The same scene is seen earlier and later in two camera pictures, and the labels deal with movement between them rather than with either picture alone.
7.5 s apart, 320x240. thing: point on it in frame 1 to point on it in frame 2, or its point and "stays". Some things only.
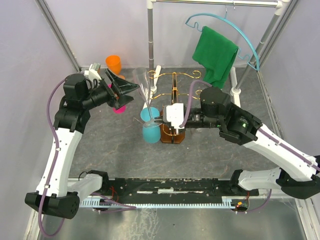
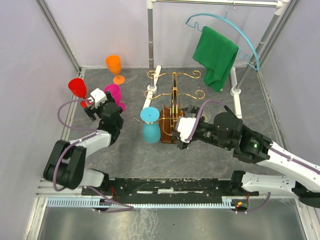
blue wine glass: [151, 130] stays
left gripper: [119, 86] to [91, 112]
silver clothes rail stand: [154, 70] stays
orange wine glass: [113, 64] stays
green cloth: [217, 54] stays
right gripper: [161, 117] to [180, 144]
